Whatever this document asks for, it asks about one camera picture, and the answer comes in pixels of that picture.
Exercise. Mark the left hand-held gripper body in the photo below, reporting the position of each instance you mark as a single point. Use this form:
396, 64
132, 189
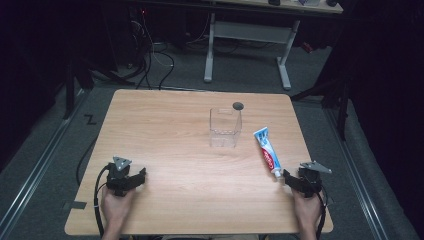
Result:
117, 176

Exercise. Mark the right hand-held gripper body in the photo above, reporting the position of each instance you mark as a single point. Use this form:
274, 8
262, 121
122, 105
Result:
310, 181

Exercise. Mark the white blue red toothpaste tube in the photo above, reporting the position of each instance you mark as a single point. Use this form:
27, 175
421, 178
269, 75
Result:
268, 151

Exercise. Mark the clear plastic container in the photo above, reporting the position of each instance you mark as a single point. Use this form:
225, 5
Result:
225, 128

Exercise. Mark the person's right hand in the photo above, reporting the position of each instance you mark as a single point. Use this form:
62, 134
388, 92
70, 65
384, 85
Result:
306, 210

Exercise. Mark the person's left hand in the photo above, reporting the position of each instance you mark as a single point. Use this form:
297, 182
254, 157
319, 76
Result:
115, 210

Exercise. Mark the grey tape piece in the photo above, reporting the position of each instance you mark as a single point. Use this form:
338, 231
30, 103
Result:
76, 205

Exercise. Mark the black metal stand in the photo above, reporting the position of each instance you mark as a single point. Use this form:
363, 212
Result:
336, 96
71, 86

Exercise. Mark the small red object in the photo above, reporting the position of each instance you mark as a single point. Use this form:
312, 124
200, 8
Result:
307, 47

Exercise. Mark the dark computer tower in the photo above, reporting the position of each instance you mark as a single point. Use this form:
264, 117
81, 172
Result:
136, 36

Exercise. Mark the white-framed desk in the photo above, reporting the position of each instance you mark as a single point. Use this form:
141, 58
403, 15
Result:
248, 31

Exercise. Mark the metal floor rail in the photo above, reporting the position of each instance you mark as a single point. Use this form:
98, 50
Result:
356, 173
36, 166

